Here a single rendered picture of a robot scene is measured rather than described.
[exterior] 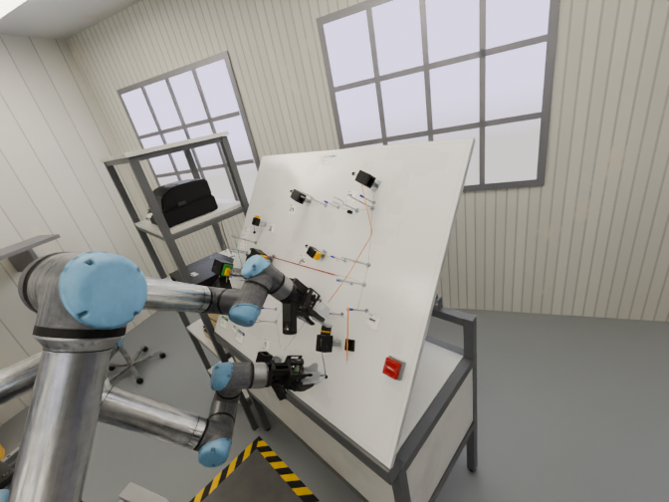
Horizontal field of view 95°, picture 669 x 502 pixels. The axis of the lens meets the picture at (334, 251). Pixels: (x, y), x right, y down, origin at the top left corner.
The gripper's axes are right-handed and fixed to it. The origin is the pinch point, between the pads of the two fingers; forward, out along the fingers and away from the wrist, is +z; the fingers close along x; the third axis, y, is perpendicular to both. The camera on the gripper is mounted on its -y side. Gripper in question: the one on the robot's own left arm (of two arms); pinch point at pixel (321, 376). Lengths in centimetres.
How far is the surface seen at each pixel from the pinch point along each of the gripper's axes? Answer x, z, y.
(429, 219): 16, 19, 59
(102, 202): 298, -128, -130
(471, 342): 2, 61, 19
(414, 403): -10.5, 37.5, -2.4
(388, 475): -30.6, 15.2, -2.8
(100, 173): 315, -135, -106
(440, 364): 2, 55, 4
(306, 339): 20.2, 1.1, -5.0
